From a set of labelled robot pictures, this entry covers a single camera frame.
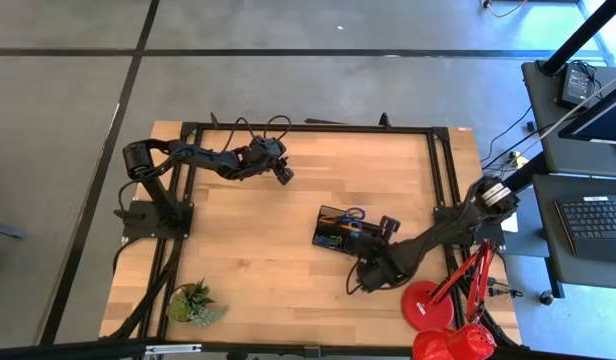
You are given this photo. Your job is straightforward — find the black laptop keyboard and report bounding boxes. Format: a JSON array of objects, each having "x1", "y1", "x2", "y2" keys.
[{"x1": 554, "y1": 194, "x2": 616, "y2": 265}]

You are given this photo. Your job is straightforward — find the black aluminium table frame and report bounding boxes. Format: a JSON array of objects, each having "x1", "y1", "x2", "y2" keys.
[{"x1": 107, "y1": 112, "x2": 522, "y2": 351}]

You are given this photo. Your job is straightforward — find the black pole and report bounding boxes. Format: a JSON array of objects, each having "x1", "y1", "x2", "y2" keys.
[{"x1": 540, "y1": 0, "x2": 616, "y2": 77}]

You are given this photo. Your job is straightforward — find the black computer monitor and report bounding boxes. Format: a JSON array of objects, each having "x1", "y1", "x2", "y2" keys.
[{"x1": 557, "y1": 78, "x2": 616, "y2": 147}]

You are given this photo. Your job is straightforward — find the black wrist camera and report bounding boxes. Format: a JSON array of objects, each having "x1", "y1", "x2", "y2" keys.
[
  {"x1": 273, "y1": 167, "x2": 296, "y2": 187},
  {"x1": 379, "y1": 215, "x2": 403, "y2": 236}
]

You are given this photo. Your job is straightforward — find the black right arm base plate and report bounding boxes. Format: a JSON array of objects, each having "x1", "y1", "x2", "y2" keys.
[{"x1": 432, "y1": 205, "x2": 506, "y2": 247}]

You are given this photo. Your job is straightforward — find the black desk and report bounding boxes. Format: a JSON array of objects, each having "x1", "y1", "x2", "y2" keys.
[{"x1": 520, "y1": 59, "x2": 616, "y2": 179}]

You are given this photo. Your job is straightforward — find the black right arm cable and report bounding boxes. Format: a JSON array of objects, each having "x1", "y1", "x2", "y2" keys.
[{"x1": 345, "y1": 258, "x2": 367, "y2": 296}]

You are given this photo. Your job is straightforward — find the black aluminium rail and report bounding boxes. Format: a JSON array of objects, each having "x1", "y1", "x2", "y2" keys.
[{"x1": 0, "y1": 337, "x2": 616, "y2": 360}]

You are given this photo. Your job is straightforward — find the black mesh desk organizer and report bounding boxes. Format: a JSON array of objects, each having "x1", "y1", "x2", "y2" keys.
[{"x1": 311, "y1": 204, "x2": 389, "y2": 260}]

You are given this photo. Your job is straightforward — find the potted green succulent plant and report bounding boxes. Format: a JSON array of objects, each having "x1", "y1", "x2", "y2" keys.
[{"x1": 166, "y1": 278, "x2": 230, "y2": 329}]

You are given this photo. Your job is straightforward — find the black power adapter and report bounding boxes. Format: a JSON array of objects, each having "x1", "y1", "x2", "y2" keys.
[{"x1": 559, "y1": 63, "x2": 598, "y2": 110}]

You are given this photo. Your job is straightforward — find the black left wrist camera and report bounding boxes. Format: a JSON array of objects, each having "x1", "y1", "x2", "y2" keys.
[{"x1": 273, "y1": 167, "x2": 296, "y2": 187}]

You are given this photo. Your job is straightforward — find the blue-handled scissors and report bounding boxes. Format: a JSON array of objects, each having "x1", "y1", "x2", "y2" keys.
[{"x1": 337, "y1": 207, "x2": 367, "y2": 231}]

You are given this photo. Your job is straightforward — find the red desk lamp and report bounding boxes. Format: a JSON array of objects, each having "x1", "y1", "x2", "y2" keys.
[{"x1": 400, "y1": 238, "x2": 499, "y2": 360}]

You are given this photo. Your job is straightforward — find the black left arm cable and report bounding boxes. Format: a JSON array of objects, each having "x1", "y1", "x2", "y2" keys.
[{"x1": 221, "y1": 114, "x2": 293, "y2": 151}]

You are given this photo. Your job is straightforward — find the black laptop shelf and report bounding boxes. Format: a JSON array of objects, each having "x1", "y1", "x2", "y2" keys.
[{"x1": 531, "y1": 173, "x2": 616, "y2": 291}]

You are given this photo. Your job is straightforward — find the black floor cable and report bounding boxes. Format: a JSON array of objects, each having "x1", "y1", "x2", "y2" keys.
[{"x1": 480, "y1": 104, "x2": 544, "y2": 174}]

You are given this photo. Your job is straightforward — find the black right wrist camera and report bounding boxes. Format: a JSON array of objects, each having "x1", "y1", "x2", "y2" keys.
[{"x1": 379, "y1": 215, "x2": 403, "y2": 236}]

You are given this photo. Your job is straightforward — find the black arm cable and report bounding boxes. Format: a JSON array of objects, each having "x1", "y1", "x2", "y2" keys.
[
  {"x1": 345, "y1": 258, "x2": 367, "y2": 296},
  {"x1": 221, "y1": 114, "x2": 293, "y2": 151}
]

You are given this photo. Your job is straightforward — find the grey floor object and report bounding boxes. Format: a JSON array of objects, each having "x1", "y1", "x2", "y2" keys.
[{"x1": 0, "y1": 218, "x2": 27, "y2": 240}]

